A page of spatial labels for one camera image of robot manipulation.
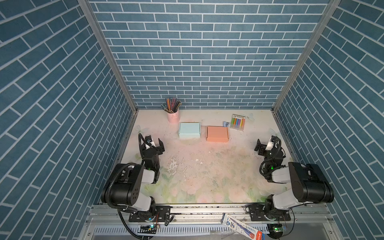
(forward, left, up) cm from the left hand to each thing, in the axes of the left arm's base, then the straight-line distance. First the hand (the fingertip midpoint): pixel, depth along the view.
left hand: (152, 140), depth 90 cm
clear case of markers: (+21, -58, -8) cm, 62 cm away
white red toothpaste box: (-43, -45, -8) cm, 63 cm away
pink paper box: (+9, -41, -6) cm, 43 cm away
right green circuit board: (-45, -64, -10) cm, 79 cm away
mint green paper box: (+14, -22, -8) cm, 27 cm away
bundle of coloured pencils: (+29, -9, +1) cm, 30 cm away
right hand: (-1, -70, +1) cm, 70 cm away
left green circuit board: (-43, -3, -12) cm, 45 cm away
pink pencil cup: (+22, -10, -5) cm, 25 cm away
